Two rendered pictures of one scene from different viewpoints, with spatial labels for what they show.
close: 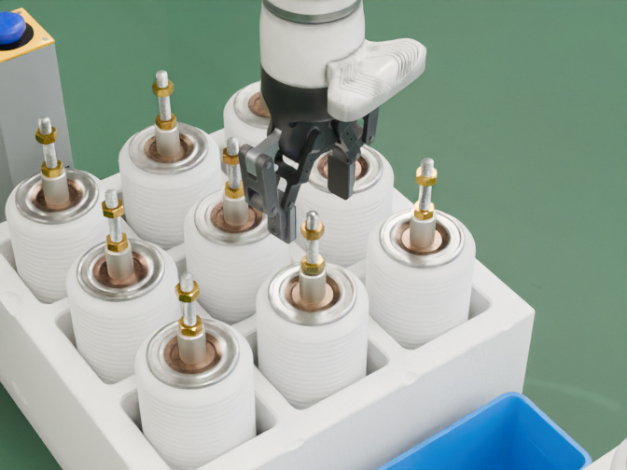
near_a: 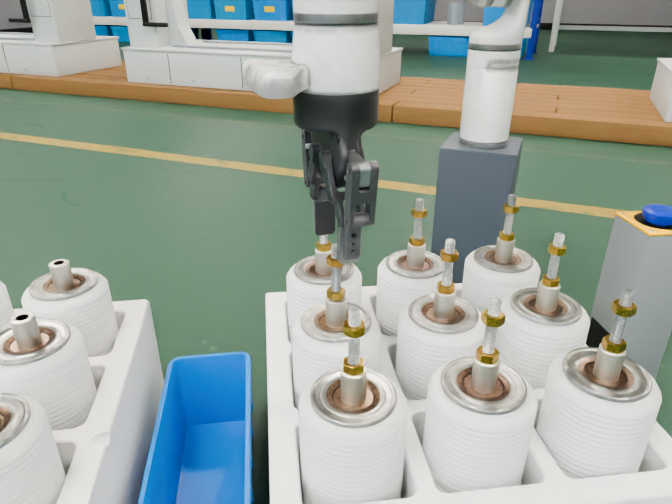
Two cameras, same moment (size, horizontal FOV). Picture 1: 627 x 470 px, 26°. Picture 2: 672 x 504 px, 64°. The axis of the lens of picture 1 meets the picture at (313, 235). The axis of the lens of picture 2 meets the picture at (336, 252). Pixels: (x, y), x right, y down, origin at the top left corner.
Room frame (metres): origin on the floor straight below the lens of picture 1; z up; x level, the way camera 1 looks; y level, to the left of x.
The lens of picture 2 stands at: (1.03, -0.43, 0.57)
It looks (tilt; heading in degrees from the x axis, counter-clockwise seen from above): 26 degrees down; 118
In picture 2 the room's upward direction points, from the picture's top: straight up
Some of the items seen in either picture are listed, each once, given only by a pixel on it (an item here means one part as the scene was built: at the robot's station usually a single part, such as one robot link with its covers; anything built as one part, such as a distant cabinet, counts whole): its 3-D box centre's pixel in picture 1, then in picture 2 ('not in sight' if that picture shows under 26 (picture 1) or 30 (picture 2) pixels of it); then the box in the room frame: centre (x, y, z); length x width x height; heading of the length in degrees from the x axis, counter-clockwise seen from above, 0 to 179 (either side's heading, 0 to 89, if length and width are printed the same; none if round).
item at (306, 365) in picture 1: (312, 366); (335, 388); (0.81, 0.00, 0.16); 0.10 x 0.10 x 0.18
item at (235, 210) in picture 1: (235, 206); (444, 303); (0.90, 0.07, 0.26); 0.02 x 0.02 x 0.03
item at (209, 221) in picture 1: (236, 216); (443, 313); (0.90, 0.07, 0.25); 0.08 x 0.08 x 0.01
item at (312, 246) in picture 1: (312, 247); (335, 278); (0.81, 0.00, 0.30); 0.01 x 0.01 x 0.08
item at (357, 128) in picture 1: (351, 156); (354, 236); (0.84, -0.03, 0.37); 0.03 x 0.01 x 0.05; 139
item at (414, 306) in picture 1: (416, 310); (351, 471); (0.87, -0.10, 0.16); 0.10 x 0.10 x 0.18
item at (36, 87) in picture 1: (28, 161); (627, 328); (1.10, 0.30, 0.16); 0.07 x 0.07 x 0.31; 35
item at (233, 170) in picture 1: (233, 172); (447, 272); (0.90, 0.07, 0.30); 0.01 x 0.01 x 0.08
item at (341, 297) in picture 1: (312, 293); (335, 321); (0.81, 0.00, 0.25); 0.08 x 0.08 x 0.01
